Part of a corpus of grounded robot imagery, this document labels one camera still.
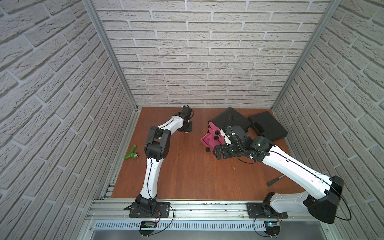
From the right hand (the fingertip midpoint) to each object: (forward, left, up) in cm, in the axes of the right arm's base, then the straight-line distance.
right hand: (222, 150), depth 74 cm
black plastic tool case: (+20, -42, -15) cm, 49 cm away
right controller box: (-32, -22, -21) cm, 44 cm away
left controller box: (-28, +38, -18) cm, 50 cm away
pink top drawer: (+18, +1, -6) cm, 19 cm away
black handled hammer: (-11, -30, -19) cm, 37 cm away
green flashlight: (+9, +53, -15) cm, 56 cm away
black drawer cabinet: (+26, -11, -5) cm, 29 cm away
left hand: (+30, +16, -17) cm, 39 cm away
